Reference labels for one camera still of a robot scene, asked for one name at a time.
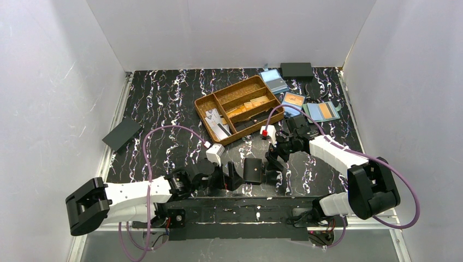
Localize black leather card holder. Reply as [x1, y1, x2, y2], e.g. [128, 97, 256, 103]
[243, 158, 265, 185]

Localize green card wallet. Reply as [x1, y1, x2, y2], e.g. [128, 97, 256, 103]
[302, 101, 341, 123]

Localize dark grey card case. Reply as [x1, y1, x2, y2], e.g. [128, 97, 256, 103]
[102, 117, 143, 152]

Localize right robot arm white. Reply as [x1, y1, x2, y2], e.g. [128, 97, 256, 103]
[260, 127, 401, 220]

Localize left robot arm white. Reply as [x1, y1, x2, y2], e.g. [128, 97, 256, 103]
[65, 159, 244, 236]

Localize black cards in tray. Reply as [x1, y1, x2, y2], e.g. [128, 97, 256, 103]
[234, 109, 271, 132]

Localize blue card holder orange card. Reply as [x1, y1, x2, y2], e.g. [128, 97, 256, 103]
[281, 92, 306, 118]

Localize white cards in tray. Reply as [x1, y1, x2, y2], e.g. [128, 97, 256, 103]
[205, 108, 232, 141]

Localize tan cards in tray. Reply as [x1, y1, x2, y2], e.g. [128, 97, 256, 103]
[227, 96, 270, 117]

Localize light blue card holder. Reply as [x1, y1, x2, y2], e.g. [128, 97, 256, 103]
[259, 69, 289, 94]

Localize brown woven organizer tray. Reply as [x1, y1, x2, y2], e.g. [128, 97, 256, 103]
[194, 75, 281, 146]

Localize black box at back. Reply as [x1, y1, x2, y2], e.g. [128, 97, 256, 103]
[280, 63, 314, 79]

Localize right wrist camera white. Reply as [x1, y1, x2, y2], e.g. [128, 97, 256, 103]
[260, 125, 277, 146]

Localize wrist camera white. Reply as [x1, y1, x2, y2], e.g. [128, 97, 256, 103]
[260, 125, 277, 146]
[206, 144, 225, 166]

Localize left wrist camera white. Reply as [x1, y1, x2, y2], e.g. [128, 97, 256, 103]
[206, 144, 225, 166]

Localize aluminium frame rail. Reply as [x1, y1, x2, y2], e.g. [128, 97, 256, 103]
[67, 72, 134, 261]

